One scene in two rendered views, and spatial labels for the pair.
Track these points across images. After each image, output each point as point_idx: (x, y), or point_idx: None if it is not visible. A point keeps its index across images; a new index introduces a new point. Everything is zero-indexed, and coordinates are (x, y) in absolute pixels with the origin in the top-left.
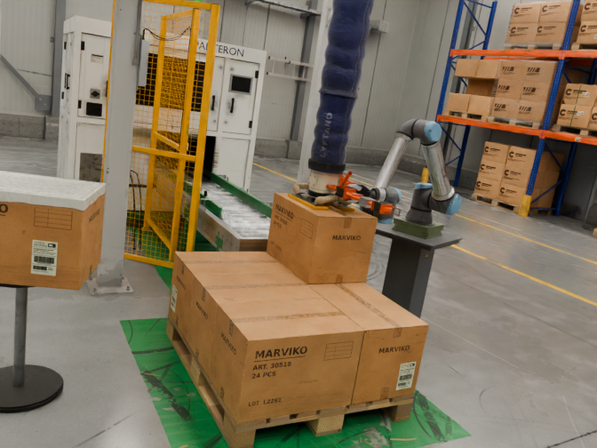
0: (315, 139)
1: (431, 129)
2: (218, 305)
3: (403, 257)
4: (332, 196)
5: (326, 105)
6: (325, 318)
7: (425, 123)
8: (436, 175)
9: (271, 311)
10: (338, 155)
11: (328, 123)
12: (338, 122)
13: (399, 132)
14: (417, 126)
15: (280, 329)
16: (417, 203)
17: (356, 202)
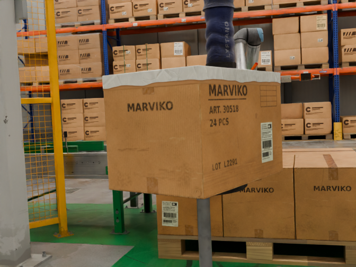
0: (215, 45)
1: (263, 32)
2: (297, 167)
3: None
4: None
5: (222, 15)
6: (335, 156)
7: (255, 29)
8: (255, 69)
9: (317, 161)
10: (234, 54)
11: (227, 29)
12: (232, 28)
13: (239, 38)
14: (251, 32)
15: (352, 162)
16: None
17: None
